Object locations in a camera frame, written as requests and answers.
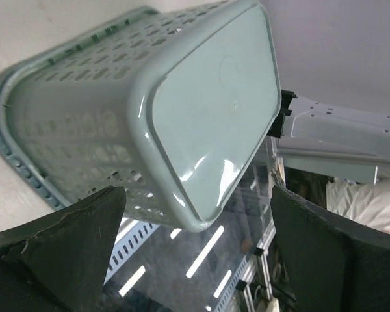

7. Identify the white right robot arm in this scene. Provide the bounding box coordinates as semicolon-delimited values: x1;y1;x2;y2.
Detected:
269;90;390;185

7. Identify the white slotted cable duct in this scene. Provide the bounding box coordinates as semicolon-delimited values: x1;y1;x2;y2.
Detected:
104;217;159;283

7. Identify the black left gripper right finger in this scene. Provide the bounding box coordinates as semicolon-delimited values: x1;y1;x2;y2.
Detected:
270;186;390;311

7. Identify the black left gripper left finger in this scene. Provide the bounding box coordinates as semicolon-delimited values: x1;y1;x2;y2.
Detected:
0;186;126;311

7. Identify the light teal perforated basket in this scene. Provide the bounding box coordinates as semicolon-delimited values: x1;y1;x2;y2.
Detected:
0;1;281;232

